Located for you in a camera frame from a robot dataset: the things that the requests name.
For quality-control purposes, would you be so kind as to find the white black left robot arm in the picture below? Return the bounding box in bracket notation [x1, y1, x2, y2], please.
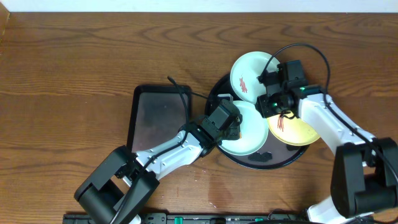
[74, 100, 243, 223]

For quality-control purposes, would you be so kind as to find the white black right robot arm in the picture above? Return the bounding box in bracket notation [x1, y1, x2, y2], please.
[256, 60, 397, 223]

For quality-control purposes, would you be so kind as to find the round black serving tray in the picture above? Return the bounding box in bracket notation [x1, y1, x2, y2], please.
[205, 73, 310, 170]

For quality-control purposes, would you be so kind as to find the black rectangular water tray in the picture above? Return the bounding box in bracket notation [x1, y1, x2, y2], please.
[126, 85, 192, 152]

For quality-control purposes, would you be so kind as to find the lower light green plate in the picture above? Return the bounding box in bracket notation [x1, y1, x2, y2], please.
[219, 100, 269, 156]

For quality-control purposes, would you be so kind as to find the light green plate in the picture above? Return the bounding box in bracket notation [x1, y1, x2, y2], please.
[219, 100, 269, 156]
[229, 51, 271, 104]

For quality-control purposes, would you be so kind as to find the top light green plate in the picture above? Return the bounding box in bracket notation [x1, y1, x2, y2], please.
[229, 51, 271, 104]

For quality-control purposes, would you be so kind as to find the yellow plate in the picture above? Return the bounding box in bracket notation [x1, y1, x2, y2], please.
[267, 112, 320, 146]

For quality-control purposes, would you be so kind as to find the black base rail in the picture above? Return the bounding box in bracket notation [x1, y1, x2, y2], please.
[63, 212, 312, 224]

